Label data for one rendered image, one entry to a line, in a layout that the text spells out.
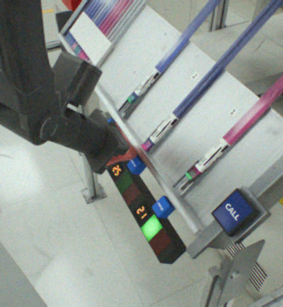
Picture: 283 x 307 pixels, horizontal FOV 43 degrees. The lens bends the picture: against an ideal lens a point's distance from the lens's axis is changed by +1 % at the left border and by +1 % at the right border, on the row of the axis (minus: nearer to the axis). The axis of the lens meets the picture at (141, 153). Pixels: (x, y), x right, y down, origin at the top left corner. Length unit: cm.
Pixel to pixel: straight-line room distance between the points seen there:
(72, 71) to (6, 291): 37
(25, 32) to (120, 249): 107
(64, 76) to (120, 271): 92
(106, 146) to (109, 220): 88
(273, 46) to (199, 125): 67
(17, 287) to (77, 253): 72
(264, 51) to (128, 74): 54
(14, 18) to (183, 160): 35
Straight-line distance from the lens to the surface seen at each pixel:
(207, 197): 55
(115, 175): 70
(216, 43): 119
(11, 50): 38
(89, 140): 55
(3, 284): 67
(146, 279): 130
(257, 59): 114
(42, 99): 43
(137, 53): 77
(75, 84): 51
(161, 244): 60
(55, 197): 153
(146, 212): 63
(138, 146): 63
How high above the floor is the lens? 117
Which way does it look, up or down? 45 degrees down
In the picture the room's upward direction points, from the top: straight up
